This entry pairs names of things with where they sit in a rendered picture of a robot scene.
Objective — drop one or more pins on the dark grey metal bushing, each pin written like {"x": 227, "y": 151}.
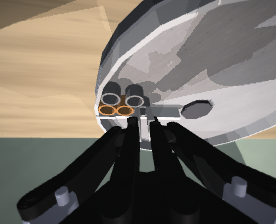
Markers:
{"x": 134, "y": 96}
{"x": 143, "y": 107}
{"x": 111, "y": 94}

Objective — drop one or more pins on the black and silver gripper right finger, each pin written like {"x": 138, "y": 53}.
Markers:
{"x": 248, "y": 190}

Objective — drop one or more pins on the bronze bushing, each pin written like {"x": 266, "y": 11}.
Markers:
{"x": 123, "y": 109}
{"x": 106, "y": 109}

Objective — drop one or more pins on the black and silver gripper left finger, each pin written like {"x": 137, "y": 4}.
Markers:
{"x": 55, "y": 199}

